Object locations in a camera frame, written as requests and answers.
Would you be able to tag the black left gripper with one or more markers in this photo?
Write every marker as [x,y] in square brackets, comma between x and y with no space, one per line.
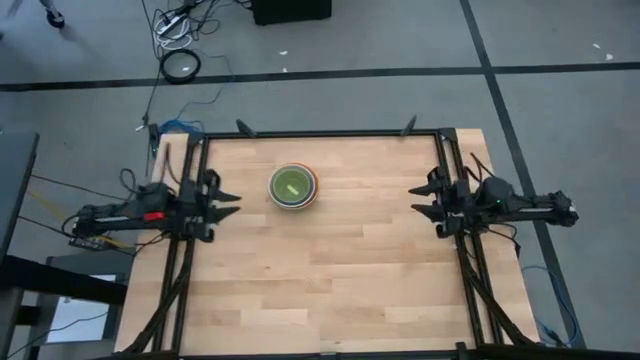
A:
[197,210]

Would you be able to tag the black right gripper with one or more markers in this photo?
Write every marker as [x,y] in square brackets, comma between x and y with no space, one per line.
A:
[457,205]

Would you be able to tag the green plastic bowl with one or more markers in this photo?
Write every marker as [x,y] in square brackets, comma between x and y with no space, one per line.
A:
[292,187]

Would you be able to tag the coloured bowls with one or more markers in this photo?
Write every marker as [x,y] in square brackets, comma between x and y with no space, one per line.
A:
[316,186]

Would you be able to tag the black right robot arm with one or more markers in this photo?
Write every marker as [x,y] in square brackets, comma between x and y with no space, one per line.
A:
[540,207]

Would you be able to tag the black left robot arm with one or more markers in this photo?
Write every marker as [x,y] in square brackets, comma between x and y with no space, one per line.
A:
[125,210]

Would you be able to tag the black bench beam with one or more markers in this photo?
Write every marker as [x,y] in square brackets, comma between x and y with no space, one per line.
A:
[60,285]

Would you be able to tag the white power strip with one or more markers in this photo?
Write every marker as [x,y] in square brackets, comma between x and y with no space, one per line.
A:
[170,24]

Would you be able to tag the black box on floor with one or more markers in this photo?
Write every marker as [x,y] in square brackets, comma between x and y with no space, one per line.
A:
[292,11]

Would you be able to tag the dark grey side table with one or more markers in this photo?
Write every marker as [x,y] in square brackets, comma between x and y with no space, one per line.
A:
[15,190]

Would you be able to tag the person's foot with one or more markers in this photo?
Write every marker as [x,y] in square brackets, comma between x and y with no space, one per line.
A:
[55,19]

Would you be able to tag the black aluminium table frame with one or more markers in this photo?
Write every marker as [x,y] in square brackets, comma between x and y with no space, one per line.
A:
[320,134]

